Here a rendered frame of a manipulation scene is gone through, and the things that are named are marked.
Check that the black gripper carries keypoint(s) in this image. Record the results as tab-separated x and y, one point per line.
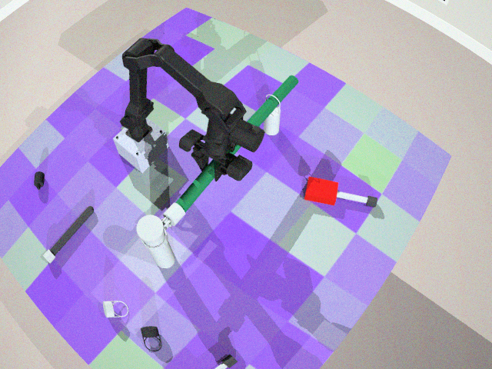
235	166

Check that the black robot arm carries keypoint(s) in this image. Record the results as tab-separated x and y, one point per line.
214	99

